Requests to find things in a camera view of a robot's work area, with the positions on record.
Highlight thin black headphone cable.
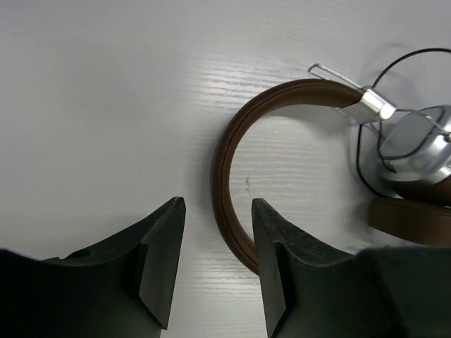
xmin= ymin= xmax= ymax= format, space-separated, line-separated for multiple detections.
xmin=355 ymin=48 xmax=451 ymax=196

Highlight brown silver headphones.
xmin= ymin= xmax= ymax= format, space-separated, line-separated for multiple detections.
xmin=210 ymin=77 xmax=450 ymax=274

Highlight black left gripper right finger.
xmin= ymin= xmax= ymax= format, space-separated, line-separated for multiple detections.
xmin=252 ymin=199 xmax=450 ymax=337

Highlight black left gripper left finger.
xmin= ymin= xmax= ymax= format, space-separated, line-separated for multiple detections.
xmin=1 ymin=197 xmax=186 ymax=337

